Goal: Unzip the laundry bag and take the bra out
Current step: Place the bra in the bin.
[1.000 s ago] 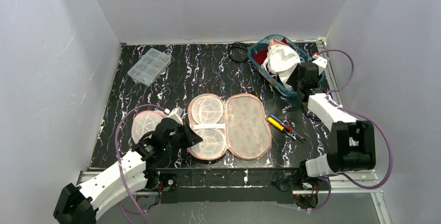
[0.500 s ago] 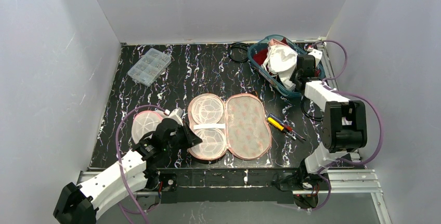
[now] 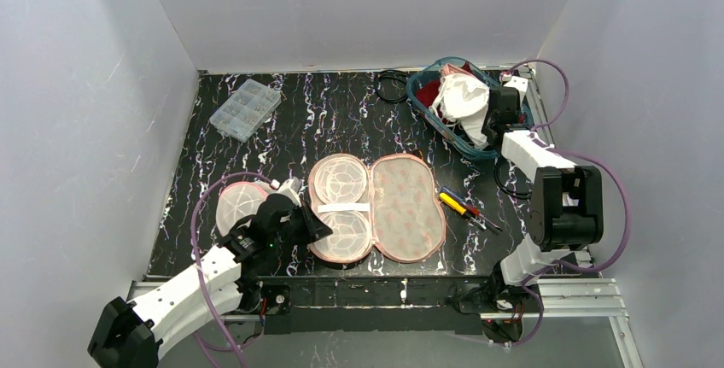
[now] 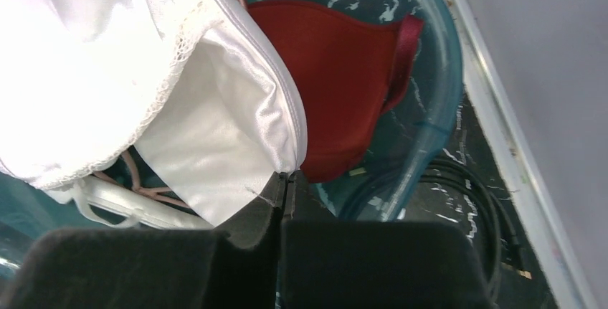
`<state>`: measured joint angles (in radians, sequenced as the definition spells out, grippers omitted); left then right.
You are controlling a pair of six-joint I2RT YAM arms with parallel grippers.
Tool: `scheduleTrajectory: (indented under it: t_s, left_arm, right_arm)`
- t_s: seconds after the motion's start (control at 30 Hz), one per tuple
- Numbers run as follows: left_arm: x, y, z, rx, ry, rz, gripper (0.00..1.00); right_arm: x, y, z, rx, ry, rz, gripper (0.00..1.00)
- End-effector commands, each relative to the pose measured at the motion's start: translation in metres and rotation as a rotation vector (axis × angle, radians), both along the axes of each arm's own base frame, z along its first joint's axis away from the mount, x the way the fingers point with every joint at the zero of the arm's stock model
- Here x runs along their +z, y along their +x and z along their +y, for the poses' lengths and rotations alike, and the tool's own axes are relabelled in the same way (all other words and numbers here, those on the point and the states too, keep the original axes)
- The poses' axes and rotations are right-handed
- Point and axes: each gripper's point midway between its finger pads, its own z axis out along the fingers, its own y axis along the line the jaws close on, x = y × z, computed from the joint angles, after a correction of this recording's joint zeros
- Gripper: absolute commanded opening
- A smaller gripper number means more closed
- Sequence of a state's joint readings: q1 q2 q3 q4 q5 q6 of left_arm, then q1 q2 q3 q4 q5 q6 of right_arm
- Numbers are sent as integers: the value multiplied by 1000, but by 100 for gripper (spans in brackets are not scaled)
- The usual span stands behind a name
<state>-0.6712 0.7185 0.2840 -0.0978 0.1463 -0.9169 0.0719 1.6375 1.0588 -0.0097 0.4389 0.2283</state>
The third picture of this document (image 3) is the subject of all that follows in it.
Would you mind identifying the white bra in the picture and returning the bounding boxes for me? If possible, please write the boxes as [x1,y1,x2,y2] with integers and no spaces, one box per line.
[428,73,490,150]

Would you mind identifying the floral mesh laundry bag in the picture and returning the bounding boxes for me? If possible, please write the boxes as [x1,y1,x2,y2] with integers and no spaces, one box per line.
[308,154,447,264]

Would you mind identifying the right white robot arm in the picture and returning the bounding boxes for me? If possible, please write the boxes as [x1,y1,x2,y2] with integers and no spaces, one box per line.
[482,85,604,286]

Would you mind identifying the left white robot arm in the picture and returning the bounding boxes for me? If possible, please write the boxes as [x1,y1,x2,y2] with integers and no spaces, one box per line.
[87,172,333,367]

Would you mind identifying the white round mesh laundry bag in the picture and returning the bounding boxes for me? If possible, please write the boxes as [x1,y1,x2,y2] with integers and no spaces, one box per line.
[215,181,272,237]

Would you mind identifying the pink bra in basin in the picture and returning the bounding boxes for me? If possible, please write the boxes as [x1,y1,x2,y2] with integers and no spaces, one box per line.
[440,63,477,80]

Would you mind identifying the teal plastic basin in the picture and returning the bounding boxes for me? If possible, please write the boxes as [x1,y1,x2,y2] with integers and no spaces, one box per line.
[406,56,499,161]

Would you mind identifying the dark red cloth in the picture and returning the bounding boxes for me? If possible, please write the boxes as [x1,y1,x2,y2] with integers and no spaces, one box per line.
[415,62,489,126]

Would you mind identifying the clear plastic compartment box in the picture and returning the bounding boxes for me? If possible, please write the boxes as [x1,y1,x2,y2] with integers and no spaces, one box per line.
[210,79,282,143]

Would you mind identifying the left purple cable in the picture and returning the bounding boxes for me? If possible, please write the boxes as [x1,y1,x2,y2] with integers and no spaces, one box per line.
[190,172,278,368]

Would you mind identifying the black cable coil right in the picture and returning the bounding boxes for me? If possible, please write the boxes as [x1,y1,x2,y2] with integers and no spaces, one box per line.
[493,155,535,202]

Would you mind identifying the black cable coil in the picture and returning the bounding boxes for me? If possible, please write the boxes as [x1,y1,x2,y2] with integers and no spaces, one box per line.
[493,155,535,202]
[375,69,411,105]

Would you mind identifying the yellow handled screwdriver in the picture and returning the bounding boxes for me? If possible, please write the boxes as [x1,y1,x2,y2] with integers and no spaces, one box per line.
[439,192,480,221]

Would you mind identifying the black cable coil back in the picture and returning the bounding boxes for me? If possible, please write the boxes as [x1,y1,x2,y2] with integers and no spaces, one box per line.
[375,69,411,105]

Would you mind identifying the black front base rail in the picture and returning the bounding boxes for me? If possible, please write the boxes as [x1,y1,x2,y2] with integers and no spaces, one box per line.
[126,272,544,336]

